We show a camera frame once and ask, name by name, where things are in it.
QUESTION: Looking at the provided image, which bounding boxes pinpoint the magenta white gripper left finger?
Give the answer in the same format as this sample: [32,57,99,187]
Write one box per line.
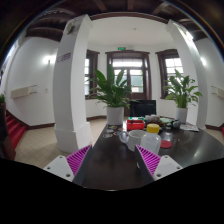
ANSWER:
[44,145,92,182]

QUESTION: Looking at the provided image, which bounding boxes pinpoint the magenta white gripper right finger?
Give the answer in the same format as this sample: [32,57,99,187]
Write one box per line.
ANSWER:
[135,145,182,181]

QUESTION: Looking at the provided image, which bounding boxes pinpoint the red round coaster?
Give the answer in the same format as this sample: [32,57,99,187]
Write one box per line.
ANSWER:
[161,140,172,149]

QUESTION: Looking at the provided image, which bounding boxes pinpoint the clear bottle yellow cap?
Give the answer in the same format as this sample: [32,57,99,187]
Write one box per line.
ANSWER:
[140,124,161,154]

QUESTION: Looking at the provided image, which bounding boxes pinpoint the white left pillar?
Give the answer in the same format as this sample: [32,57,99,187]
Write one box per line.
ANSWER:
[53,15,92,153]

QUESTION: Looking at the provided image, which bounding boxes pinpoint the white pillar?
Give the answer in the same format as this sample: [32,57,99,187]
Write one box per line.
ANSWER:
[53,15,92,153]
[166,20,208,129]

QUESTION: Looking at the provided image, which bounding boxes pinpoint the white ceramic mug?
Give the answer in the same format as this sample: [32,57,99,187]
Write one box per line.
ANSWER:
[119,130,146,151]

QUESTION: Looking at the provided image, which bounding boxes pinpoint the magazine on table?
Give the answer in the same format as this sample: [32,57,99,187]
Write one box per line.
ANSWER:
[180,123,199,132]

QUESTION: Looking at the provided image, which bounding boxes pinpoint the red plastic box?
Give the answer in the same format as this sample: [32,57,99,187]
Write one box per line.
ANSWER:
[127,120,145,131]

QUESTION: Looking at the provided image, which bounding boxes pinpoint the black chair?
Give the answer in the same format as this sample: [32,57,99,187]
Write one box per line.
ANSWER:
[130,99,156,117]

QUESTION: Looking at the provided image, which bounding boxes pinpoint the red carpeted stairs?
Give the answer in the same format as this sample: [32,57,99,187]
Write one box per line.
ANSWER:
[6,114,26,148]

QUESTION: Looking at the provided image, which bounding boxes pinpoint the right potted green plant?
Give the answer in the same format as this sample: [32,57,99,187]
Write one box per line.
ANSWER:
[164,69,202,124]

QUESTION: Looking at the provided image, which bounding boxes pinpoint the potted green plant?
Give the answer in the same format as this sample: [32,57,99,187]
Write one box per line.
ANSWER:
[89,64,131,126]
[164,69,202,124]

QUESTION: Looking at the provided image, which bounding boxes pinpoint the left potted green plant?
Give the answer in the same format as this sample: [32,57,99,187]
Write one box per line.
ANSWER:
[89,64,131,126]

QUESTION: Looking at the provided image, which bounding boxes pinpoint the dark wooden double door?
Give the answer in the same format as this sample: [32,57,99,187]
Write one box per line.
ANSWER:
[106,50,151,100]

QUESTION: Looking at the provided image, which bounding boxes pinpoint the green exit sign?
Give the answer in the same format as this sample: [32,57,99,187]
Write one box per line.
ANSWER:
[118,47,126,51]

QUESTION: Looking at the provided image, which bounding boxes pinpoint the white right pillar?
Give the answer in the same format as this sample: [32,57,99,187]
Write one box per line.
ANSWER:
[166,20,208,129]

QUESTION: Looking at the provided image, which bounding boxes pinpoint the white wall radiator left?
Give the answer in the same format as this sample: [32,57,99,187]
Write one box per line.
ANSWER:
[10,85,36,99]

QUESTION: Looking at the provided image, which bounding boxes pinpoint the white wall radiator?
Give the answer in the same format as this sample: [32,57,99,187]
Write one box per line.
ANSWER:
[212,86,224,99]
[10,85,36,99]

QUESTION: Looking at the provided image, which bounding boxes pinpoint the white wall radiator right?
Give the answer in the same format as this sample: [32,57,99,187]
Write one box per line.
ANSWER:
[212,86,224,99]

